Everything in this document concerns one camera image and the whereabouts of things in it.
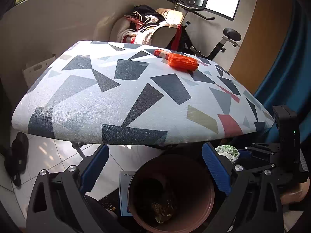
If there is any red cigarette box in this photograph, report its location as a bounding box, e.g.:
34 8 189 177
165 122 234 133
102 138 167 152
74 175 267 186
153 49 171 60

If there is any black exercise bike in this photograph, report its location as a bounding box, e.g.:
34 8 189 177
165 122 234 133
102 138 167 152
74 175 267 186
172 0 242 60

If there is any blue curtain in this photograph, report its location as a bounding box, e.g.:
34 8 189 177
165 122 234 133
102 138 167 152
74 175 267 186
255 1 310 142

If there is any orange foam fruit net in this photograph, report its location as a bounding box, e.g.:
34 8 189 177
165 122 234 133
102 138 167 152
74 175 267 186
167 53 199 72

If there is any black slipper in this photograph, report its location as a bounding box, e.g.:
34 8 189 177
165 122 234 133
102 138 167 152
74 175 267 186
4 132 29 187

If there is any white green tissue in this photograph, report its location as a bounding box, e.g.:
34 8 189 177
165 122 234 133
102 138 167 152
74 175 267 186
215 145 240 163

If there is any geometric pattern table cover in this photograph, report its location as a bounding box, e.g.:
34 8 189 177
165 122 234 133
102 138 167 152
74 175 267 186
12 41 274 145

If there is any white cardboard box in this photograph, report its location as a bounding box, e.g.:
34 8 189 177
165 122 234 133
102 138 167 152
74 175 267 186
22 54 56 89

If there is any brown trash bin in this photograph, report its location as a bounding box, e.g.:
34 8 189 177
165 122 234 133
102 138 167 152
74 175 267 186
128 154 215 232

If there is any beige chair with clothes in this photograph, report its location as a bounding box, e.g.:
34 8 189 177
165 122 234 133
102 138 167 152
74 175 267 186
110 5 184 51

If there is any person's right hand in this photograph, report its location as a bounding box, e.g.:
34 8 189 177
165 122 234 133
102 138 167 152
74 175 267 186
280 178 310 205

